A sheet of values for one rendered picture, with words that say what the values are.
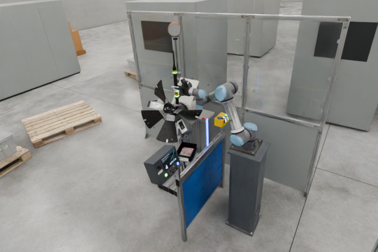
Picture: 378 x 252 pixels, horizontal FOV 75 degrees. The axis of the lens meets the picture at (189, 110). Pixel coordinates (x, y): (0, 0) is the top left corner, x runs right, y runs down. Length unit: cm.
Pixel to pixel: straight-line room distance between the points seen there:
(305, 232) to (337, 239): 29
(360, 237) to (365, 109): 216
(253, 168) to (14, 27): 645
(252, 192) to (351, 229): 123
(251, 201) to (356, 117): 279
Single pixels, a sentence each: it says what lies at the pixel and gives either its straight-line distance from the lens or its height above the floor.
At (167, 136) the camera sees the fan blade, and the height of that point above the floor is 97.
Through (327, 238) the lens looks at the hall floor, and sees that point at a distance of 316.
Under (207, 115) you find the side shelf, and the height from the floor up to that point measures 86.
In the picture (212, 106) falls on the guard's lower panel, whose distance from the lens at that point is 322.
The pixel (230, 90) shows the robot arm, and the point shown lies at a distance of 203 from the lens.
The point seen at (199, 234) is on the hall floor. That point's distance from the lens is 294.
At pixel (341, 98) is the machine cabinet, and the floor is 54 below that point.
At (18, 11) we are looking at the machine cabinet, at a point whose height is 190.
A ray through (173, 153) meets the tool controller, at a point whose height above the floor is 121.
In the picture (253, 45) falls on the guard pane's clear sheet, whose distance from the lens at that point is 274.
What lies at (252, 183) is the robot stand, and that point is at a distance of 243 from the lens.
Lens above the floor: 241
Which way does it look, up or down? 28 degrees down
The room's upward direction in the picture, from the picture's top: 4 degrees counter-clockwise
